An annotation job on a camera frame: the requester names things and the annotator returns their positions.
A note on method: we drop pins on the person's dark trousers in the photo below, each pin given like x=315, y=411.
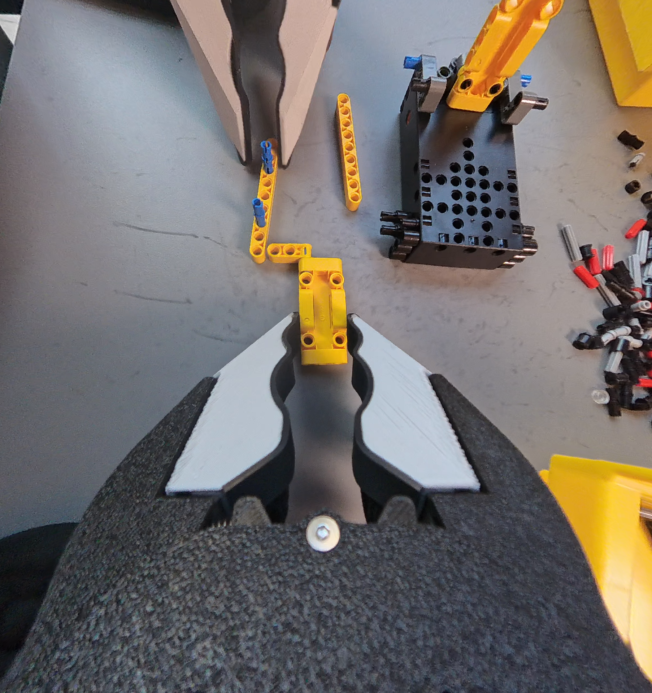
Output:
x=12, y=622

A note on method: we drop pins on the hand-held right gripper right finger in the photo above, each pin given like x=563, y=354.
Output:
x=412, y=427

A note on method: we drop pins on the pile of lego pins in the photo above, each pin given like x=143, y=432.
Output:
x=629, y=325

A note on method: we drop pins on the yellow short lego beam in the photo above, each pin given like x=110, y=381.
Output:
x=289, y=260

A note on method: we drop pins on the yellow long lego beam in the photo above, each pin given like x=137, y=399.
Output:
x=338, y=151
x=274, y=189

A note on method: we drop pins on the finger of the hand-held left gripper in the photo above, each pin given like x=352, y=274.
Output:
x=310, y=54
x=207, y=48

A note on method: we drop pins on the black lego base assembly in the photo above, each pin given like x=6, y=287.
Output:
x=412, y=162

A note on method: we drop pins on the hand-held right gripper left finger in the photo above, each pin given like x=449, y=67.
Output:
x=234, y=427

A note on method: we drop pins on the yellow lego panel brick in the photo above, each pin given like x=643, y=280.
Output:
x=321, y=308

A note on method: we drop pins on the blue lego pin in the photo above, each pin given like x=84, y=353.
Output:
x=259, y=212
x=267, y=157

